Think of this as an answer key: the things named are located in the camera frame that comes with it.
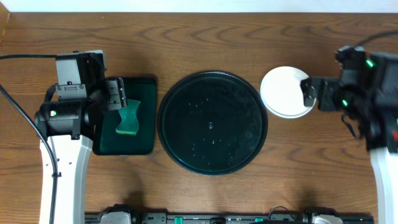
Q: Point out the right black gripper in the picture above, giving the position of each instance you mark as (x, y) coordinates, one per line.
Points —
(323, 97)

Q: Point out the white plate top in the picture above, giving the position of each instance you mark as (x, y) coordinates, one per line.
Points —
(281, 92)

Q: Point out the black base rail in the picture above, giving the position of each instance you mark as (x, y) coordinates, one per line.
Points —
(280, 214)

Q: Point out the rectangular black tray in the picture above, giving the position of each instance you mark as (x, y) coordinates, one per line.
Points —
(109, 143)

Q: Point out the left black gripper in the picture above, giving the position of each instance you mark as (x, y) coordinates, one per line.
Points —
(115, 94)

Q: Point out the round black tray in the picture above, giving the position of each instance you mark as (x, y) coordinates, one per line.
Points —
(212, 123)

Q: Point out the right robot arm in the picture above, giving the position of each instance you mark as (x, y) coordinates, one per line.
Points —
(366, 92)

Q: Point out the green sponge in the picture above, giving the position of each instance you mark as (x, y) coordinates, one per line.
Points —
(129, 124)

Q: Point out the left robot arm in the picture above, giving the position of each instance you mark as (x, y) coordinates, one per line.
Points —
(69, 121)

